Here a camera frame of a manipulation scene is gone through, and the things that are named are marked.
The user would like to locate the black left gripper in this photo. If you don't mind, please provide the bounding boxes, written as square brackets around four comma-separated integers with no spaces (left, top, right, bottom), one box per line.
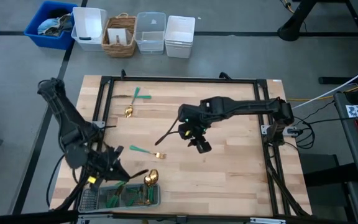
[86,145,132,185]

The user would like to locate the gold spoon green handle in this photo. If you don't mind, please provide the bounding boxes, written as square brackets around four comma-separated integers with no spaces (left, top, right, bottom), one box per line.
[149,169,160,184]
[124,86,142,119]
[144,174,155,205]

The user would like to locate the grey mesh cutlery caddy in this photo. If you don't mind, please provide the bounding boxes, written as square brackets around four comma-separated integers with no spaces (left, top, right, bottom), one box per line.
[78,182,162,213]

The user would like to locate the white stacked storage bins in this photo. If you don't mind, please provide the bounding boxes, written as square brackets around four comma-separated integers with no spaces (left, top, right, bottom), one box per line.
[164,15,196,60]

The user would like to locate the grey power connector box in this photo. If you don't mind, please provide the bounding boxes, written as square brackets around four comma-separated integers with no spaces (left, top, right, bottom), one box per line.
[283,126,304,138]

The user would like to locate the clear plastic bin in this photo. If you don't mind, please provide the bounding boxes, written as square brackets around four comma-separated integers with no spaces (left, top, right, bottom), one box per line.
[134,11,167,55]

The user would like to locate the white label plate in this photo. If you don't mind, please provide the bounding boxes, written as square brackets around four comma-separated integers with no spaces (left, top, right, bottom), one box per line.
[249,217,287,224]

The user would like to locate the wicker basket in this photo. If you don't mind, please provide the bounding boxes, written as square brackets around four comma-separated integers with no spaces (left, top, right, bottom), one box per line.
[101,12,138,58]

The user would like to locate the white paper box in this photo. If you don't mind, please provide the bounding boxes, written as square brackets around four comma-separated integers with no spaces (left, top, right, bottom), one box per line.
[106,27,133,46]

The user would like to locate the black floor stand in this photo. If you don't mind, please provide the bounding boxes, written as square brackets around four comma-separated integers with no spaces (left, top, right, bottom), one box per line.
[300,154,358,187]

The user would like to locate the black desk leg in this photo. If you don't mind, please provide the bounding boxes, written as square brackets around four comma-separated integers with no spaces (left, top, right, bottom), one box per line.
[277,0,358,62]

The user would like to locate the black desk foot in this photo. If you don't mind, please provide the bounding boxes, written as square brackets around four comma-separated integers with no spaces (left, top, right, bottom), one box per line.
[318,75,358,85]

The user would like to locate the blue plastic bin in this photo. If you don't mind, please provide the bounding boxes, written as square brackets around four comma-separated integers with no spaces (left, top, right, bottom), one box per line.
[23,0,79,50]

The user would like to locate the grey desk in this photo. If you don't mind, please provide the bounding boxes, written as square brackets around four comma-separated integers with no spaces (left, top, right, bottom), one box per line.
[333,86,358,189]

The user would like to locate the white translucent storage bin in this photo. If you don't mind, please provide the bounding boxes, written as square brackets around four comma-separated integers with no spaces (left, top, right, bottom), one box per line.
[71,6,108,52]

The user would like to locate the crumpled clothes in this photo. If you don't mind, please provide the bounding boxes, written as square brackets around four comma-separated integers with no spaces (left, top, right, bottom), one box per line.
[37,9,74,38]

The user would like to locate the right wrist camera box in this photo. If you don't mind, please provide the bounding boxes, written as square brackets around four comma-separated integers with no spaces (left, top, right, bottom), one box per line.
[195,139,213,154]

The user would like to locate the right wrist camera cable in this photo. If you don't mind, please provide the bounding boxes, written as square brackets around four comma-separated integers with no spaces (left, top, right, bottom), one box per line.
[154,117,180,147]

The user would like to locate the black aluminium table frame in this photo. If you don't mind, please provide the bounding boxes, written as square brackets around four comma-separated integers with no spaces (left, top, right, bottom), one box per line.
[90,68,276,218]

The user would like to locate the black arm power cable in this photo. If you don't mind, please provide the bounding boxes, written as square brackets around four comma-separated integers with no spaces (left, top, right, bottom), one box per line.
[45,152,74,208]

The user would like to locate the black camera gantry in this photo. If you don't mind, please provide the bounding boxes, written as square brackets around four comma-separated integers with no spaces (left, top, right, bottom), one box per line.
[0,136,358,224]

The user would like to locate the yellow cable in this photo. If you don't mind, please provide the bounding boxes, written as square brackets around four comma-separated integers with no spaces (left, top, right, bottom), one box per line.
[286,77,358,102]

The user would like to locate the black cable bundle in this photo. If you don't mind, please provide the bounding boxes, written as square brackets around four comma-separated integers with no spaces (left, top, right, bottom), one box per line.
[287,99,337,150]

